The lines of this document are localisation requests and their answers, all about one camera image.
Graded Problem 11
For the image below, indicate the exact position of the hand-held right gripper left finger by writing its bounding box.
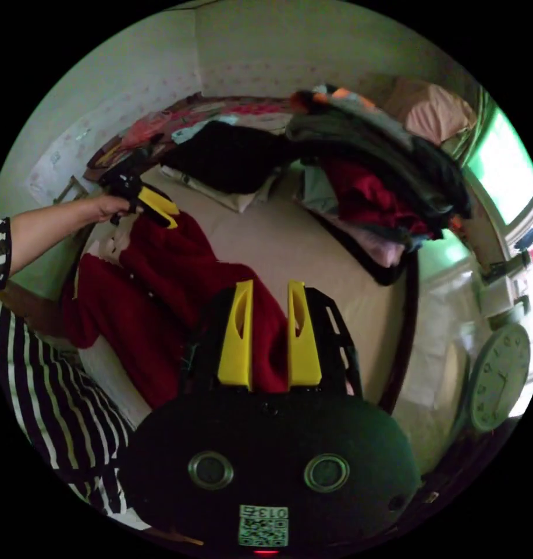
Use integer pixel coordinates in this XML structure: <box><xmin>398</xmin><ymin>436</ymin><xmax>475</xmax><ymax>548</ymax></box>
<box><xmin>218</xmin><ymin>279</ymin><xmax>255</xmax><ymax>391</ymax></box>

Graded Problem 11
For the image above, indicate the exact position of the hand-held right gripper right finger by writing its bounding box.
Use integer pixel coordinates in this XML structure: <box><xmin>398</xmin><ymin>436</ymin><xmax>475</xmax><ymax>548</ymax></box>
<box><xmin>287</xmin><ymin>281</ymin><xmax>324</xmax><ymax>391</ymax></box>

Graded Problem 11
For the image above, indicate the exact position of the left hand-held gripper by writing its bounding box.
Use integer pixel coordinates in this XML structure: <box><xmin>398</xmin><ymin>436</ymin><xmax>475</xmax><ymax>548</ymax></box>
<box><xmin>100</xmin><ymin>172</ymin><xmax>181</xmax><ymax>231</ymax></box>

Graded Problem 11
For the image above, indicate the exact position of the red sweater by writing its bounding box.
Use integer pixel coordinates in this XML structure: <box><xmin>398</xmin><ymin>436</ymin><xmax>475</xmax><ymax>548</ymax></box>
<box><xmin>59</xmin><ymin>209</ymin><xmax>292</xmax><ymax>411</ymax></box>

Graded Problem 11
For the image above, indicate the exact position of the person's left forearm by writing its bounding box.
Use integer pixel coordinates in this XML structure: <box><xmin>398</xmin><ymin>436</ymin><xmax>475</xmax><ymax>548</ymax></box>
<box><xmin>8</xmin><ymin>197</ymin><xmax>97</xmax><ymax>277</ymax></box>

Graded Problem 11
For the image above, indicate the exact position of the person's left hand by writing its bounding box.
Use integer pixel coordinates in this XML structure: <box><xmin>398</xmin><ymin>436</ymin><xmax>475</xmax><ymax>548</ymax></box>
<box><xmin>88</xmin><ymin>193</ymin><xmax>144</xmax><ymax>224</ymax></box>

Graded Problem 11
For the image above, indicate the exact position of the black fleece garment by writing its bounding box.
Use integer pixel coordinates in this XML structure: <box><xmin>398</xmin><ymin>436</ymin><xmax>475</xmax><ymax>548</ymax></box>
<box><xmin>159</xmin><ymin>120</ymin><xmax>303</xmax><ymax>196</ymax></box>

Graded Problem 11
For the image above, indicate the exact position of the bed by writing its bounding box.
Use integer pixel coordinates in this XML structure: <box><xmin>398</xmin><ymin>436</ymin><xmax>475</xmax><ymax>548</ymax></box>
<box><xmin>76</xmin><ymin>91</ymin><xmax>421</xmax><ymax>418</ymax></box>

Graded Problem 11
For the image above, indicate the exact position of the person's body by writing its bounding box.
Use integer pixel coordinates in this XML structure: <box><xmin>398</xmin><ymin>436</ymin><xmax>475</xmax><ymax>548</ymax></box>
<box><xmin>0</xmin><ymin>217</ymin><xmax>137</xmax><ymax>527</ymax></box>

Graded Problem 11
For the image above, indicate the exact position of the pile of clothes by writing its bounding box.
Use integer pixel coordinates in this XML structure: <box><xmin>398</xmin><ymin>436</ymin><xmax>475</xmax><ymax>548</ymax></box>
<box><xmin>285</xmin><ymin>85</ymin><xmax>473</xmax><ymax>288</ymax></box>

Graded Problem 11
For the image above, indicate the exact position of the window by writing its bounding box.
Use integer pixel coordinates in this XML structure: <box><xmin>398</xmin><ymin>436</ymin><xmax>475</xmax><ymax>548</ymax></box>
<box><xmin>461</xmin><ymin>104</ymin><xmax>533</xmax><ymax>227</ymax></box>

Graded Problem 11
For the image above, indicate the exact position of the pink blanket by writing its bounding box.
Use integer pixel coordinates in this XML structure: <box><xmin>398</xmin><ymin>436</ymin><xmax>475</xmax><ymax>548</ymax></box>
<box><xmin>382</xmin><ymin>76</ymin><xmax>478</xmax><ymax>146</ymax></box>

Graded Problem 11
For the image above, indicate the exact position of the round wall clock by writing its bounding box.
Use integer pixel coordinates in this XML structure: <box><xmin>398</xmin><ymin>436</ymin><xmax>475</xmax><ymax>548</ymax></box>
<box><xmin>468</xmin><ymin>323</ymin><xmax>532</xmax><ymax>433</ymax></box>

